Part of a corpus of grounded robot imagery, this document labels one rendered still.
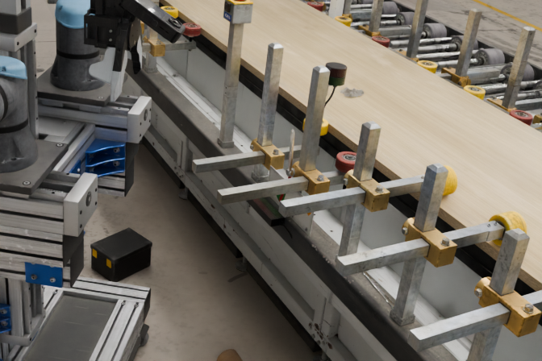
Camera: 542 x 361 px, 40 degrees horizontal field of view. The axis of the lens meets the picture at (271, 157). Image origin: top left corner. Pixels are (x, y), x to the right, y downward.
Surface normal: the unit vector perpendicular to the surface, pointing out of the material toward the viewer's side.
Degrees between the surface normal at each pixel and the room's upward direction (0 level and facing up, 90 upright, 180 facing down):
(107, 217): 0
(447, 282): 90
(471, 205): 0
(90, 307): 0
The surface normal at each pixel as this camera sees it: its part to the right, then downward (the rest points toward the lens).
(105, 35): -0.11, 0.43
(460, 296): -0.87, 0.13
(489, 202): 0.11, -0.89
